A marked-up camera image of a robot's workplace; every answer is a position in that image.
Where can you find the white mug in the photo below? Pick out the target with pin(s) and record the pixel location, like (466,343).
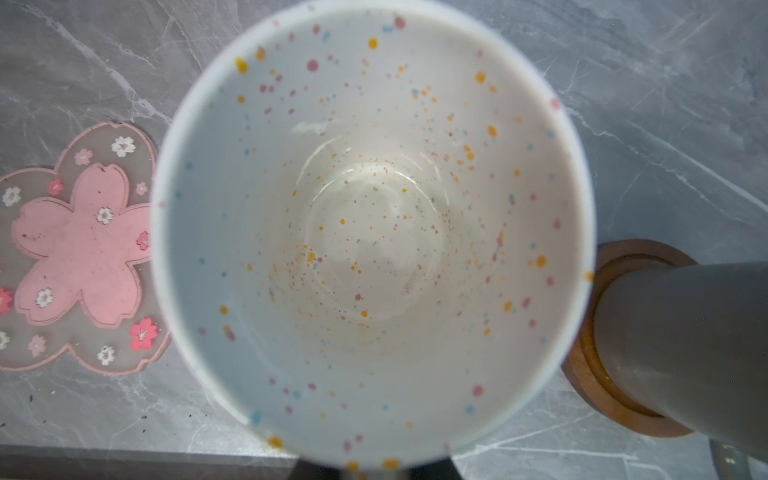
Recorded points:
(373,231)

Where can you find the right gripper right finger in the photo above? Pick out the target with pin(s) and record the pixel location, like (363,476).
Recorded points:
(443,469)

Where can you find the beige serving tray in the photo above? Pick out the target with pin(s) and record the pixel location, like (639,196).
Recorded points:
(18,462)

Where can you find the grey mug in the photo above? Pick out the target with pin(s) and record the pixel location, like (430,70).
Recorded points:
(690,344)

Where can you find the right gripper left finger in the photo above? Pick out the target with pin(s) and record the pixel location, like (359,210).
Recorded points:
(305,470)

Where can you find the pink flower coaster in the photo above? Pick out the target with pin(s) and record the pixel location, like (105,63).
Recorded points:
(75,251)

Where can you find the brown wooden round coaster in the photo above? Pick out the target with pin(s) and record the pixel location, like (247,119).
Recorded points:
(583,367)

